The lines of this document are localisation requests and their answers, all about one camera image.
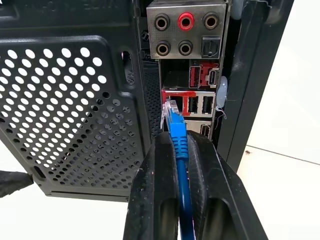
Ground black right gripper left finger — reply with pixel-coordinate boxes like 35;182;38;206
122;131;181;240

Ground blue ethernet cable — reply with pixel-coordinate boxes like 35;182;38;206
160;99;196;240

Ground black computer tower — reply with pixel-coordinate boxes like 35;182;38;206
0;0;295;204

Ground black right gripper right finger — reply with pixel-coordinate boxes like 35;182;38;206
185;129;269;240

